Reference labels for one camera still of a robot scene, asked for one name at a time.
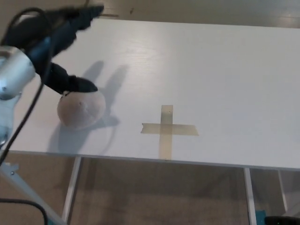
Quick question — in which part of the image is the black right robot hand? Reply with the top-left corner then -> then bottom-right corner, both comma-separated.
264,215 -> 300,225

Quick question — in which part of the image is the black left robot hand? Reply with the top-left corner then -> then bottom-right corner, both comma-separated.
0,5 -> 105,95

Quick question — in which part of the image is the pink dumpling plush toy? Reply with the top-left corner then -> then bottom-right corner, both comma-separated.
57,90 -> 106,131

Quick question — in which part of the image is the blue floor tape piece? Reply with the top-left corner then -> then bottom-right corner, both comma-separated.
256,210 -> 267,225

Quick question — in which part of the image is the white table leg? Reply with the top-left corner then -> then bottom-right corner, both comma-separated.
277,170 -> 289,212
243,167 -> 258,225
61,156 -> 82,223

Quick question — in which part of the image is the horizontal beige tape strip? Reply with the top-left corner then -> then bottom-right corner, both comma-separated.
140,123 -> 200,137

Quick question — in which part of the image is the light blue metal strut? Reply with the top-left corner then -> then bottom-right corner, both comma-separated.
0,161 -> 69,225

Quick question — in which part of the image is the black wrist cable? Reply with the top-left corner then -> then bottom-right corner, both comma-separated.
0,7 -> 51,225

